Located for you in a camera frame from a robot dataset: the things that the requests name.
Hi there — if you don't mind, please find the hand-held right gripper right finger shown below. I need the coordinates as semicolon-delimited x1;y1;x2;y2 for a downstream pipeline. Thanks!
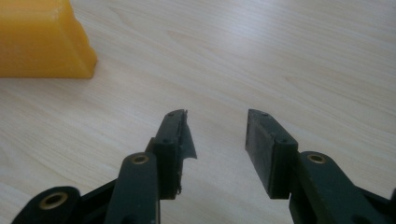
245;108;299;200

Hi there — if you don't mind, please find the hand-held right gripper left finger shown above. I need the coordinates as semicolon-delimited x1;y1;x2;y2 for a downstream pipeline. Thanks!
145;108;198;201

